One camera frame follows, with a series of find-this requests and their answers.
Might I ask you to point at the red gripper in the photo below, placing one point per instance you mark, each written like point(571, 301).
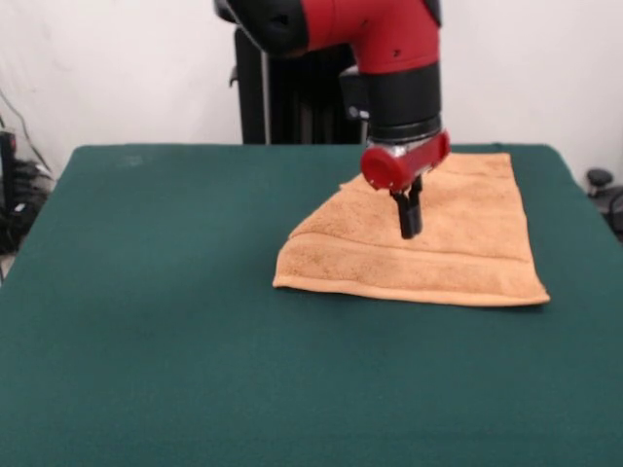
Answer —
point(389, 168)

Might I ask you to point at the tan terry towel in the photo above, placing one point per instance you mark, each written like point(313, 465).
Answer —
point(467, 243)

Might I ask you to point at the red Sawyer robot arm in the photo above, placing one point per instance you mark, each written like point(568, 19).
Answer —
point(389, 58)

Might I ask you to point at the dark green table cloth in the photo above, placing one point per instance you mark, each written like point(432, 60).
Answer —
point(121, 316)

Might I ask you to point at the black electronics box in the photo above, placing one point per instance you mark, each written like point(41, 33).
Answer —
point(7, 160)

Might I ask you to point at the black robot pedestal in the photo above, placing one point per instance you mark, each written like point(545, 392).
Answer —
point(292, 97)

